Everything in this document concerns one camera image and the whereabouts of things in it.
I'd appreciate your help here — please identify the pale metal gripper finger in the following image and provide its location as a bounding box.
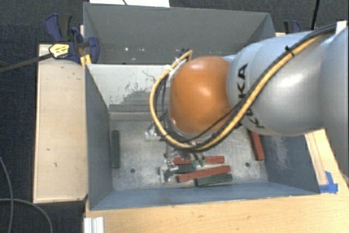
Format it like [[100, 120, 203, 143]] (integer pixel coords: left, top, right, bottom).
[[164, 158, 178, 170], [159, 166, 179, 183]]

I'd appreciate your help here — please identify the dark green flat block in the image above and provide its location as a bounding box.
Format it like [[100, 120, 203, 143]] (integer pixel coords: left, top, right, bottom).
[[174, 164, 197, 174], [111, 130, 121, 169], [195, 174, 233, 188]]

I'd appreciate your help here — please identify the red-brown flat block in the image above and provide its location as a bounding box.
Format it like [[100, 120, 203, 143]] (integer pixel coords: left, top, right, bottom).
[[248, 129, 266, 162], [176, 165, 232, 183], [172, 156, 225, 166]]

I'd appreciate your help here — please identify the grey metal bin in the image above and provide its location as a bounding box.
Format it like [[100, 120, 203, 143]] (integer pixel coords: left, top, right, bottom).
[[82, 2, 321, 211]]

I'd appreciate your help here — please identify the pale wood board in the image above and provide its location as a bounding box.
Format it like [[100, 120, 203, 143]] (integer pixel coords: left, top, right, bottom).
[[32, 43, 89, 204]]

